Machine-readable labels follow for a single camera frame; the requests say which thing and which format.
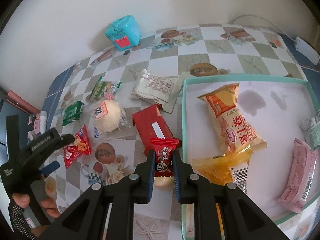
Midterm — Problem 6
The pink snack packet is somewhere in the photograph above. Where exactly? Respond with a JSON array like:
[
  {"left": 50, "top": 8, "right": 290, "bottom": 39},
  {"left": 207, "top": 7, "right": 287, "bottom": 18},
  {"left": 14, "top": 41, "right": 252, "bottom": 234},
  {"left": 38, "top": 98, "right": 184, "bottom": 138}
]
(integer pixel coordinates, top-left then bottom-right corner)
[{"left": 277, "top": 138, "right": 318, "bottom": 213}]

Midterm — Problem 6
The teal rimmed white tray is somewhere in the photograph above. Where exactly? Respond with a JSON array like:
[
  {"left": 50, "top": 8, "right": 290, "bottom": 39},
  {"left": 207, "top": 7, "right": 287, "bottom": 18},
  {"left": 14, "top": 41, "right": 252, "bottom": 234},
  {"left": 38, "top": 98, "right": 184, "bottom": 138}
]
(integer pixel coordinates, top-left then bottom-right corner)
[{"left": 180, "top": 76, "right": 320, "bottom": 240}]

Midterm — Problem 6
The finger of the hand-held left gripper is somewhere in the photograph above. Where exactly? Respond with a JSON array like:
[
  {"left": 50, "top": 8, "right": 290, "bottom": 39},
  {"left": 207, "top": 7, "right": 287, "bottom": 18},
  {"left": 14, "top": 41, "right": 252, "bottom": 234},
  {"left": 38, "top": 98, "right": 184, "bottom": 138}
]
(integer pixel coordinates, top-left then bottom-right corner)
[
  {"left": 55, "top": 133, "right": 75, "bottom": 151},
  {"left": 39, "top": 161, "right": 60, "bottom": 178}
]

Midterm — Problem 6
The round bun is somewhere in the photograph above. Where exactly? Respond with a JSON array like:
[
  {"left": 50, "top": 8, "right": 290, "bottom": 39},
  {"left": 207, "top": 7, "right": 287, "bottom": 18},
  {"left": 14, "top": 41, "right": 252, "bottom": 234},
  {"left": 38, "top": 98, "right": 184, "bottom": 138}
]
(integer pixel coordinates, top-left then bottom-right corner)
[{"left": 92, "top": 99, "right": 132, "bottom": 139}]

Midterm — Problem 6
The dark blue cabinet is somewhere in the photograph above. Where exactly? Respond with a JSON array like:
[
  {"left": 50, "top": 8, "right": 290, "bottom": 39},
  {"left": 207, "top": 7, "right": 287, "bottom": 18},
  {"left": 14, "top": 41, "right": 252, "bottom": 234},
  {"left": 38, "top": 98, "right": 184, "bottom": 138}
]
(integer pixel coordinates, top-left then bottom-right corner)
[{"left": 0, "top": 86, "right": 30, "bottom": 165}]

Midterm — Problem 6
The white cable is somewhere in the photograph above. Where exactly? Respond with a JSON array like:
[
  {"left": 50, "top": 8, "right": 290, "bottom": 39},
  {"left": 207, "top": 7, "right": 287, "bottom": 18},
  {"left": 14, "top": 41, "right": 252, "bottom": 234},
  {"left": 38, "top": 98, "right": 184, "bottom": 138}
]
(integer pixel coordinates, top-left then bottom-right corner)
[{"left": 229, "top": 15, "right": 295, "bottom": 40}]

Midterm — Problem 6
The dark green snack packet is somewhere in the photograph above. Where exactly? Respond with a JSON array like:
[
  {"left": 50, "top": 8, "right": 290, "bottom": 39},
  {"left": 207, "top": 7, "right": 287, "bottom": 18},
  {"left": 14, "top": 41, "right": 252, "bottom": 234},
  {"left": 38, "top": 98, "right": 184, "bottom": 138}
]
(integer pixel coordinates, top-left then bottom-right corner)
[{"left": 62, "top": 101, "right": 85, "bottom": 127}]

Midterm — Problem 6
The person's left hand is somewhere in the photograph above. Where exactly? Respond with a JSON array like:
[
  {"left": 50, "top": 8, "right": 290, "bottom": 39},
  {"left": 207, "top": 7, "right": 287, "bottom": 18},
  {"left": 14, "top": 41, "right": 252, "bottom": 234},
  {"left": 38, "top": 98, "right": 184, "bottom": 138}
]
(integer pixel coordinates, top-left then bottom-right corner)
[{"left": 9, "top": 194, "right": 61, "bottom": 240}]

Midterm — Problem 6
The teal toy box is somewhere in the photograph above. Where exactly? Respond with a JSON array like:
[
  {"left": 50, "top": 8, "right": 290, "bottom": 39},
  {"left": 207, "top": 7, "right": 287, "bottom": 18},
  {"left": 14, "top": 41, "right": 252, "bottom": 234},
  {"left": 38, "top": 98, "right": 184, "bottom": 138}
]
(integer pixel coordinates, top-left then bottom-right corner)
[{"left": 105, "top": 15, "right": 140, "bottom": 52}]

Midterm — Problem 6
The green white snack packet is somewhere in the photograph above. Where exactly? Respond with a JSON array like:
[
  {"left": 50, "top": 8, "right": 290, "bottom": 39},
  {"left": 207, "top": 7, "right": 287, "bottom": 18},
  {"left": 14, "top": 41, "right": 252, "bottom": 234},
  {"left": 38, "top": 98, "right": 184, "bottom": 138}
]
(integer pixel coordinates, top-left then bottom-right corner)
[{"left": 300, "top": 114, "right": 320, "bottom": 149}]

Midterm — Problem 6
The white power adapter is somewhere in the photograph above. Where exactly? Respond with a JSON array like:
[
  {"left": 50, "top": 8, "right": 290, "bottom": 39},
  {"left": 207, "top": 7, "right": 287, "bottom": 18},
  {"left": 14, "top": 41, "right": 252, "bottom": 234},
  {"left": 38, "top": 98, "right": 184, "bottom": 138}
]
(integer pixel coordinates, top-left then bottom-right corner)
[{"left": 294, "top": 36, "right": 320, "bottom": 65}]

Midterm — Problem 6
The white printed snack wrapper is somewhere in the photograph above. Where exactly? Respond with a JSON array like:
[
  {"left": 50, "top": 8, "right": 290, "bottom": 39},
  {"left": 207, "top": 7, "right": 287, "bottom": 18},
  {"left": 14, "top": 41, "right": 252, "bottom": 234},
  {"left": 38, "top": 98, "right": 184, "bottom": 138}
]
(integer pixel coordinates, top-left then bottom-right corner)
[{"left": 131, "top": 69, "right": 184, "bottom": 114}]

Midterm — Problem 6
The yellow translucent snack packet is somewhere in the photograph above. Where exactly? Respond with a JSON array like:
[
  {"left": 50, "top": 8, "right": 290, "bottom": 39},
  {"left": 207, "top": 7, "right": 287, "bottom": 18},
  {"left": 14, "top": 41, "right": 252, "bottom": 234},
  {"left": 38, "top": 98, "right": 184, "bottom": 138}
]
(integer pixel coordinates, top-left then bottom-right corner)
[{"left": 191, "top": 151, "right": 250, "bottom": 230}]

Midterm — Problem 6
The cream jelly cup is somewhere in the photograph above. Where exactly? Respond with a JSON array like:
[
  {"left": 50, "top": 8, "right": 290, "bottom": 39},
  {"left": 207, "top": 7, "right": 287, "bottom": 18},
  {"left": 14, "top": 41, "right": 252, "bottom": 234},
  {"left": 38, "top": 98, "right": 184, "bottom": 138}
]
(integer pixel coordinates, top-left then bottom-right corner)
[{"left": 153, "top": 176, "right": 175, "bottom": 188}]

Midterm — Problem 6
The white charger with cable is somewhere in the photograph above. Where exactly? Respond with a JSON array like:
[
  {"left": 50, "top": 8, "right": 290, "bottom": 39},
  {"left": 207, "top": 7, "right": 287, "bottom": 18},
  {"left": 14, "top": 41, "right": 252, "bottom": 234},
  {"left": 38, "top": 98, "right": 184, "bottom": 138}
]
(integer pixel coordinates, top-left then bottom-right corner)
[{"left": 27, "top": 110, "right": 48, "bottom": 140}]

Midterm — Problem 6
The red snack packet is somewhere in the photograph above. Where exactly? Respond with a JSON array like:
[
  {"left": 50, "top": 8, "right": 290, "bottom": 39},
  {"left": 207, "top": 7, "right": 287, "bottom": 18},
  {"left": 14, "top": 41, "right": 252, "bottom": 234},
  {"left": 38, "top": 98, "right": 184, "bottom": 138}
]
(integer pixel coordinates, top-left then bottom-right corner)
[{"left": 62, "top": 124, "right": 93, "bottom": 169}]

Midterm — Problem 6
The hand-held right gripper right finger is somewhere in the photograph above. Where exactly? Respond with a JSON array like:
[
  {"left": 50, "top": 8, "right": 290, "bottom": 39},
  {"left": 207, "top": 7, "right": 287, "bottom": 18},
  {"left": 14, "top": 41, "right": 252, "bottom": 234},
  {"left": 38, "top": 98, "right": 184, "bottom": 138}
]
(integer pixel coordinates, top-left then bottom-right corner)
[{"left": 172, "top": 150, "right": 288, "bottom": 240}]

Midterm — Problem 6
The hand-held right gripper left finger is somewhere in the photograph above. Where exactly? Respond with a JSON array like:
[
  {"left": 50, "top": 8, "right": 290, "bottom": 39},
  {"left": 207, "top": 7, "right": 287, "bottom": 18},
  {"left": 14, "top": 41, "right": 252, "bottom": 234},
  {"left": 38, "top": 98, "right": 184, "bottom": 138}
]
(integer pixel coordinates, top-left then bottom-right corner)
[{"left": 46, "top": 149, "right": 156, "bottom": 240}]

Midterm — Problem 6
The small red candy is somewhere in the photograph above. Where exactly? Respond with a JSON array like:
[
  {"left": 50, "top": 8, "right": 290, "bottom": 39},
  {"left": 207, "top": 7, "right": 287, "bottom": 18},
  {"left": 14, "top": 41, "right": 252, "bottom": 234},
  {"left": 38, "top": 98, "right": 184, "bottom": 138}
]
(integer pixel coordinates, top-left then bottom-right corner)
[{"left": 150, "top": 137, "right": 180, "bottom": 178}]

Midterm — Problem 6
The orange cake roll packet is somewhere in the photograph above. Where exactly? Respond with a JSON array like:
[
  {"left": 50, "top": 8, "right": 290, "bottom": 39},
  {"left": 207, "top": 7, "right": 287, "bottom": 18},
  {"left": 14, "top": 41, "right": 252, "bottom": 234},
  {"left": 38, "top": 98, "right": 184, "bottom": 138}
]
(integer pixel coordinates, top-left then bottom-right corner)
[{"left": 197, "top": 84, "right": 267, "bottom": 155}]

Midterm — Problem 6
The red snack box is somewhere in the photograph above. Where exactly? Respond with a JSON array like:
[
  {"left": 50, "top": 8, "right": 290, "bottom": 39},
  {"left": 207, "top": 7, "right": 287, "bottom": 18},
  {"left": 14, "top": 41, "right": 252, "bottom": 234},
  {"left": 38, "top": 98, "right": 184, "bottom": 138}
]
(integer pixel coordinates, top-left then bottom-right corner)
[{"left": 132, "top": 104, "right": 182, "bottom": 159}]

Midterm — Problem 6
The green striped biscuit packet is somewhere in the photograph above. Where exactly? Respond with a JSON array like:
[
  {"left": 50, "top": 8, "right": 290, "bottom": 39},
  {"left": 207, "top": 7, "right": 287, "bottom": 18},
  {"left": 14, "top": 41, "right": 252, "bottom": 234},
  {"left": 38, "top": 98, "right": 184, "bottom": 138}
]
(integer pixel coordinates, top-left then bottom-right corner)
[{"left": 86, "top": 76, "right": 123, "bottom": 103}]

